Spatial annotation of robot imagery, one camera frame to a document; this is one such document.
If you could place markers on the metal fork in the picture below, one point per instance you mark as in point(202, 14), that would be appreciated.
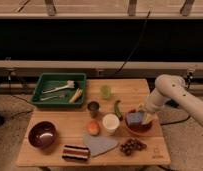
point(52, 97)

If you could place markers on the striped rectangular plate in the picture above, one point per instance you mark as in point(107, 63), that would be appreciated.
point(76, 153)

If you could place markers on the green plastic cup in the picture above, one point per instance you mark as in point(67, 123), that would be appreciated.
point(105, 92)

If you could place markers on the white brush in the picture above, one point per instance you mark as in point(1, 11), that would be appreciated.
point(69, 84)

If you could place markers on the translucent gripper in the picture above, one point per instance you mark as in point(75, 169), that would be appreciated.
point(148, 116)

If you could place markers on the bunch of grapes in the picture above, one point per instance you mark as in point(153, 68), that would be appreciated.
point(131, 145)

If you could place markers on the red bowl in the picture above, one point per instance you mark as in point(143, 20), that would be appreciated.
point(139, 129)

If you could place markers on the green plastic tray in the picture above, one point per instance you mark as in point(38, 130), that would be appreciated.
point(60, 90)

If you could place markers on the grey cloth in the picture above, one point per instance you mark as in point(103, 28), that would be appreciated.
point(99, 144)

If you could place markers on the white cup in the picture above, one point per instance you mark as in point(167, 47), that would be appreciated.
point(111, 123)

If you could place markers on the orange fruit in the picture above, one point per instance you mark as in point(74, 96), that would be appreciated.
point(93, 128)

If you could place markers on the green cucumber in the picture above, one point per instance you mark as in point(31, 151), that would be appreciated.
point(117, 110)

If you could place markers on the dark purple bowl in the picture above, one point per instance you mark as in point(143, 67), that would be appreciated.
point(42, 135)

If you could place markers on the dark metal cup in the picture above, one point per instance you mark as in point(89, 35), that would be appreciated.
point(93, 108)

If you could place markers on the blue sponge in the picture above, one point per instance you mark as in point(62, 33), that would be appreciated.
point(134, 118)

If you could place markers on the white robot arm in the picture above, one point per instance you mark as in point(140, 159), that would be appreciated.
point(172, 87)

